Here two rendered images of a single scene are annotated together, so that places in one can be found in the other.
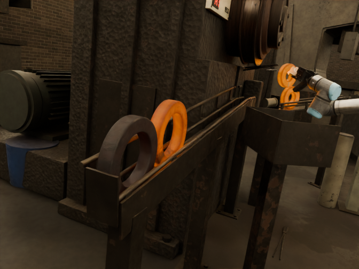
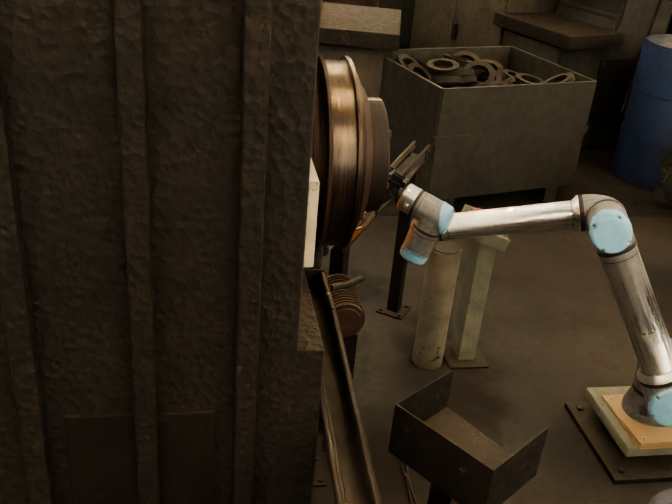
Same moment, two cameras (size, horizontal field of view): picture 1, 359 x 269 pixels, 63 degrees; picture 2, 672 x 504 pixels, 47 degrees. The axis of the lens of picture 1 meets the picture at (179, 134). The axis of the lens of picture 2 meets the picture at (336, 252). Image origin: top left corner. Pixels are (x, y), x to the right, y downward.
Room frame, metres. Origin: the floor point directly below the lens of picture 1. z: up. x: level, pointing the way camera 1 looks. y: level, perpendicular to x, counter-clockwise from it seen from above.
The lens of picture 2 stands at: (0.10, 0.64, 1.78)
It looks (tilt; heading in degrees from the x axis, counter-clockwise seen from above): 28 degrees down; 326
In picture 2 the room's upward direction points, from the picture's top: 5 degrees clockwise
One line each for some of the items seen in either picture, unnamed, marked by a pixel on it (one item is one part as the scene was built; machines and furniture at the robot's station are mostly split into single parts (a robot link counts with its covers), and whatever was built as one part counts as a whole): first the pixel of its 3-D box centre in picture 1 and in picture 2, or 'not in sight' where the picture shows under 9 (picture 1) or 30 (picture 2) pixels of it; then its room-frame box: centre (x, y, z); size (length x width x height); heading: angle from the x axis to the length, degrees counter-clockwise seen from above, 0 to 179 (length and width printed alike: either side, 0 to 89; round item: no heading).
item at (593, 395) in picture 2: not in sight; (647, 418); (1.25, -1.51, 0.10); 0.32 x 0.32 x 0.04; 67
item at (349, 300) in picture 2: (264, 165); (335, 355); (1.85, -0.58, 0.27); 0.22 x 0.13 x 0.53; 157
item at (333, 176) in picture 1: (335, 170); (435, 306); (1.97, -1.10, 0.26); 0.12 x 0.12 x 0.52
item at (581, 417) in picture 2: not in sight; (642, 432); (1.25, -1.51, 0.04); 0.40 x 0.40 x 0.08; 67
